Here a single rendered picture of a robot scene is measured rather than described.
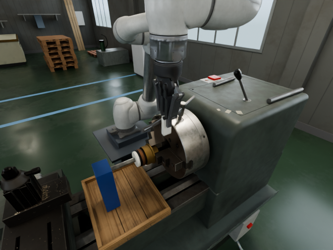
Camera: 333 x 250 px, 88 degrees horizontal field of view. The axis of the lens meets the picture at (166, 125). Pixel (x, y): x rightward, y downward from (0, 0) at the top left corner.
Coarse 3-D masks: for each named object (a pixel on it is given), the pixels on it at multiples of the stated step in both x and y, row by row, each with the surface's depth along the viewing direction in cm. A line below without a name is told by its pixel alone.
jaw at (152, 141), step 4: (156, 116) 80; (156, 120) 77; (160, 124) 77; (152, 128) 77; (156, 128) 76; (160, 128) 77; (148, 132) 77; (152, 132) 75; (156, 132) 76; (160, 132) 77; (152, 136) 75; (156, 136) 76; (160, 136) 77; (164, 136) 78; (148, 140) 74; (152, 140) 75; (156, 140) 76; (160, 140) 77; (164, 140) 78; (152, 144) 75
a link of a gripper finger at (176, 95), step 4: (176, 96) 43; (172, 100) 45; (176, 100) 44; (180, 100) 46; (172, 104) 46; (176, 104) 46; (172, 108) 46; (176, 108) 47; (172, 112) 47; (176, 112) 48; (168, 116) 49; (172, 116) 49; (176, 116) 50
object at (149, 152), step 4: (148, 144) 74; (140, 148) 75; (144, 148) 73; (148, 148) 73; (152, 148) 73; (156, 148) 75; (140, 152) 72; (144, 152) 72; (148, 152) 72; (152, 152) 73; (156, 152) 74; (140, 156) 71; (144, 156) 72; (148, 156) 72; (152, 156) 72; (140, 160) 71; (144, 160) 71; (148, 160) 72; (152, 160) 73; (144, 164) 72; (148, 164) 74
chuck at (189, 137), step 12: (180, 132) 67; (192, 132) 69; (156, 144) 90; (168, 144) 86; (180, 144) 67; (192, 144) 68; (180, 156) 70; (192, 156) 68; (168, 168) 85; (192, 168) 71
